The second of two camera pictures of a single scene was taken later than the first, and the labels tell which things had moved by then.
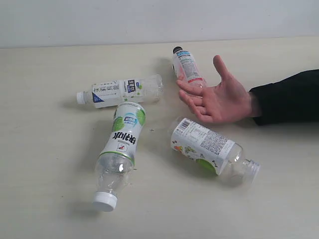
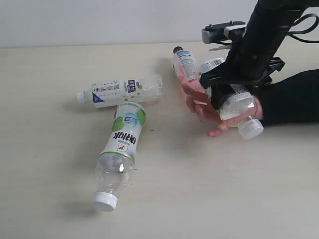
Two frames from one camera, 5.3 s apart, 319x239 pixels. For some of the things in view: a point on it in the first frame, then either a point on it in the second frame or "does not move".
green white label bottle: (115, 162) does not move
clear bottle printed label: (222, 156) to (241, 111)
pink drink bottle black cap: (187, 68) does not move
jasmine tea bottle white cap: (140, 87) does not move
